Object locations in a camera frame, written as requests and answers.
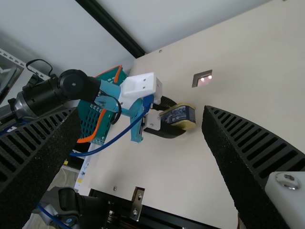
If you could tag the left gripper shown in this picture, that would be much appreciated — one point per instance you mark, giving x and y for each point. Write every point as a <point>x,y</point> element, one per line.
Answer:
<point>135,124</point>

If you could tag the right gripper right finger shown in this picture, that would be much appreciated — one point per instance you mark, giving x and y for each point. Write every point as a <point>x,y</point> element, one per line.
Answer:
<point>238,155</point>

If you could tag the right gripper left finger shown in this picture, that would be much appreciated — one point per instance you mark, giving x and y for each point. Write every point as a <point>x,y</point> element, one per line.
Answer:
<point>35,167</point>

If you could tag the rectangular tin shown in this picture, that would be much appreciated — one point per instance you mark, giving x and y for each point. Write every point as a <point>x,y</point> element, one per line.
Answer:
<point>181,114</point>

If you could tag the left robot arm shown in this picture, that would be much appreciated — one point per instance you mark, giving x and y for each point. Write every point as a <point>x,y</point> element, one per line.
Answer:
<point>71,83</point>

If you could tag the teal shopping basket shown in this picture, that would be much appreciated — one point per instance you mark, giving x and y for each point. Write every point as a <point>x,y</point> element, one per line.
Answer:
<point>93,119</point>

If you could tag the small square scanner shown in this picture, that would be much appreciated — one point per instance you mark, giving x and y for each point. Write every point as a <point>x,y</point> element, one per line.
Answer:
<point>202,80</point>

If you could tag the metal shelf rack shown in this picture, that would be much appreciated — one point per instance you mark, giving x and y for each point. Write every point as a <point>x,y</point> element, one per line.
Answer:
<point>9,57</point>

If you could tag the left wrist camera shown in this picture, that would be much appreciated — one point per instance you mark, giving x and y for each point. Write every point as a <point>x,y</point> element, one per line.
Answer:
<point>138,83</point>

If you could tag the black post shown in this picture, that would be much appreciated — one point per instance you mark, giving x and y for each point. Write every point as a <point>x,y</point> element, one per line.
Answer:
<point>113,26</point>

